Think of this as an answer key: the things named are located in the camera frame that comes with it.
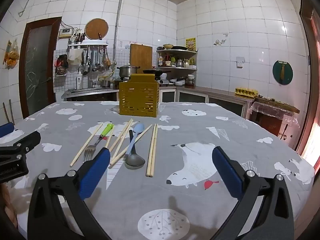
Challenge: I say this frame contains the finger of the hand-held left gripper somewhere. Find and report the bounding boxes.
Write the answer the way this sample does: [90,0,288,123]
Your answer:
[0,131,41,158]
[0,122,15,138]

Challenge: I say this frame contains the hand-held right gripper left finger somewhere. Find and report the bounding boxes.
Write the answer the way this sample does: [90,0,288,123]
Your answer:
[27,147,112,240]

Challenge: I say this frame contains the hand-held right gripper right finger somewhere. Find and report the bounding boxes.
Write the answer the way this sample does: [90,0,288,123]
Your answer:
[211,146,295,240]

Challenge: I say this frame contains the wooden chopstick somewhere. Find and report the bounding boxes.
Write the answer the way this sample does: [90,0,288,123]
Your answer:
[109,119,132,153]
[111,120,134,159]
[105,125,115,149]
[69,123,104,167]
[109,124,153,165]
[146,124,156,176]
[149,124,158,177]

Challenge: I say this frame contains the dark grey ladle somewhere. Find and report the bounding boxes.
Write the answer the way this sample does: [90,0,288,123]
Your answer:
[124,129,146,170]

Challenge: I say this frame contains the green-handled metal fork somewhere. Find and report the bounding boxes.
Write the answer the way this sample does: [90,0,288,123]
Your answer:
[82,123,114,165]

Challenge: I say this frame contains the light blue spoon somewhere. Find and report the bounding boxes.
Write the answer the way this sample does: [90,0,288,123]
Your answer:
[124,123,145,157]

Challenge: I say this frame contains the yellow slotted utensil holder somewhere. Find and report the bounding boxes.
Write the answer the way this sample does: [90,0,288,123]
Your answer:
[119,74,160,118]

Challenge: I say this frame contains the row of hanging kitchen utensils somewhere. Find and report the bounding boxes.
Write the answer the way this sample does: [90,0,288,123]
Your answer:
[79,46,112,75]

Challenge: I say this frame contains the grey printed tablecloth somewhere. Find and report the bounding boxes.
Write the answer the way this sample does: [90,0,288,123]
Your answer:
[0,101,315,240]

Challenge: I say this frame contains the plastic covered wooden side table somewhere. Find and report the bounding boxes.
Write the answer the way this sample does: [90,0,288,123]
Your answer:
[249,97,300,140]

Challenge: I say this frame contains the dark wooden glass door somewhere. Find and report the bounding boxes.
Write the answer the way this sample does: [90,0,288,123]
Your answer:
[19,17,62,119]

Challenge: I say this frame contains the yellow hanging bag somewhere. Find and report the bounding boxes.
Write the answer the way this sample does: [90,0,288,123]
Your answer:
[4,39,20,68]

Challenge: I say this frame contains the steel kitchen sink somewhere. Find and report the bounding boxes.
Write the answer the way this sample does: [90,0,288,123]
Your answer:
[61,87,119,99]

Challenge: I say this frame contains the yellow egg tray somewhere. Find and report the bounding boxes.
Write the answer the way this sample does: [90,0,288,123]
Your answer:
[234,87,258,97]

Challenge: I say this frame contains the red and black hanging bag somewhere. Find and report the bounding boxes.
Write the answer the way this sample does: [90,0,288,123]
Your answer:
[55,54,68,77]

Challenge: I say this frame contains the metal faucet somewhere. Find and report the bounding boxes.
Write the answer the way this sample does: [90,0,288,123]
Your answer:
[89,67,98,88]

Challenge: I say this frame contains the glass jar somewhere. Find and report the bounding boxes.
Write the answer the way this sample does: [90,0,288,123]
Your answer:
[185,74,196,88]

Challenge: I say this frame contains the white hanging cloth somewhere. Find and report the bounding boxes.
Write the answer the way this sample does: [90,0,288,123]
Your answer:
[67,49,83,67]

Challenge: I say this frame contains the steel cooking pot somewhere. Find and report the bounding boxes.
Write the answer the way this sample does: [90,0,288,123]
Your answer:
[117,65,140,78]

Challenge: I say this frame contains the steel gas stove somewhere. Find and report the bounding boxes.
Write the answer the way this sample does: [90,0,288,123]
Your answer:
[114,77,175,87]

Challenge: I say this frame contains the black wok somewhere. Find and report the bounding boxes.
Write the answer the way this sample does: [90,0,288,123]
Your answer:
[142,68,172,77]

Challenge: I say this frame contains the brown hanging brush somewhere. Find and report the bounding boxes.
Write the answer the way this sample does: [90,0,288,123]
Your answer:
[279,61,287,83]

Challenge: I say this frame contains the knife holder with knives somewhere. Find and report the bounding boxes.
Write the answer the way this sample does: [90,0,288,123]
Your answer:
[74,29,85,43]

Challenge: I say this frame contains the rectangular wooden cutting board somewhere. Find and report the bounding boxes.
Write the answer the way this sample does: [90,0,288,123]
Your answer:
[129,44,153,74]

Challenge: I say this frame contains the row of condiment bottles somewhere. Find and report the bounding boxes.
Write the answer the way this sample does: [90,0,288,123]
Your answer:
[158,56,197,68]

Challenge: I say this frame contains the metal corner shelf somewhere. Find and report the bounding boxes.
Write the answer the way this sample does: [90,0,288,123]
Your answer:
[156,48,198,71]

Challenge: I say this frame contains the round wooden board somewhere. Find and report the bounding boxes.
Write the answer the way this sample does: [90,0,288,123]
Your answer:
[84,18,109,40]

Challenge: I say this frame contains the green round wall board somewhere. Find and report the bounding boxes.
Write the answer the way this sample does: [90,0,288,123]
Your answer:
[272,60,293,84]

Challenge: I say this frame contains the wall control box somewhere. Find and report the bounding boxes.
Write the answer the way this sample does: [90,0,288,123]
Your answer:
[59,28,73,39]

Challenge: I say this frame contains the metal wall utensil rack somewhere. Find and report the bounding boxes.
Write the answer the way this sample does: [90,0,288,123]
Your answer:
[67,39,109,49]

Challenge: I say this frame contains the wall hooks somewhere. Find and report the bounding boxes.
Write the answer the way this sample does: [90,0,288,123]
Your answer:
[214,33,229,47]

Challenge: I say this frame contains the yellow wall poster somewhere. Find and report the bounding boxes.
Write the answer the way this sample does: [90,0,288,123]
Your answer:
[185,37,197,52]

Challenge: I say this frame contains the metal wall pipe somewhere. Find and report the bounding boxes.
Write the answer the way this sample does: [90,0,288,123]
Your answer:
[18,0,125,67]

